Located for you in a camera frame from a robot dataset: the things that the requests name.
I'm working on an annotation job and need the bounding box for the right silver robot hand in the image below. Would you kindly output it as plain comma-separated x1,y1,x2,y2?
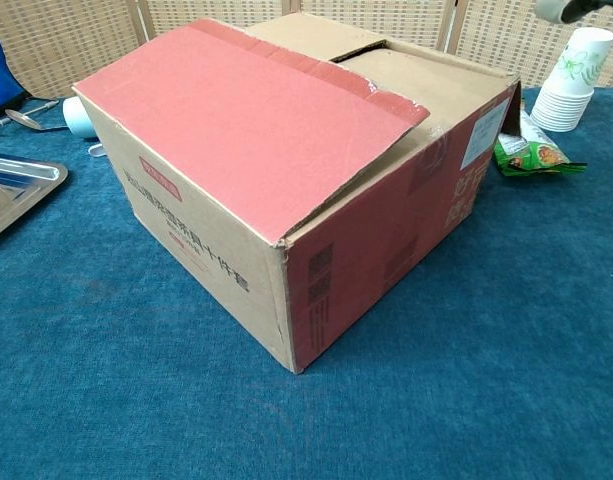
534,0,613,25

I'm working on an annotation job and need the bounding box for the red cardboard box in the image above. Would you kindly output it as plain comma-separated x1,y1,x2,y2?
71,12,523,375

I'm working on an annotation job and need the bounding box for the stack of paper cups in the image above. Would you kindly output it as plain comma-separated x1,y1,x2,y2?
529,27,613,134

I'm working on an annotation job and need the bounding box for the green snack bag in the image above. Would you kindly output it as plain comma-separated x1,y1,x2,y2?
493,99,589,177

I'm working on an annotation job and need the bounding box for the white plastic mug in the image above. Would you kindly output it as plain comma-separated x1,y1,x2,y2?
61,96,105,156

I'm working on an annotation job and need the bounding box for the woven folding screen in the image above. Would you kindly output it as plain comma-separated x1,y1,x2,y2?
0,0,613,99

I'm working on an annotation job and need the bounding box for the metal spoon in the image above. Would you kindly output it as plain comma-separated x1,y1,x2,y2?
0,108,67,133

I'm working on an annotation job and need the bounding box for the blue table cloth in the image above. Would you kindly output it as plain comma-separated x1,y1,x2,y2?
0,87,613,480

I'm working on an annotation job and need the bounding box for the stainless steel tray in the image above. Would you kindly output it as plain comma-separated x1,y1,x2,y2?
0,152,70,244

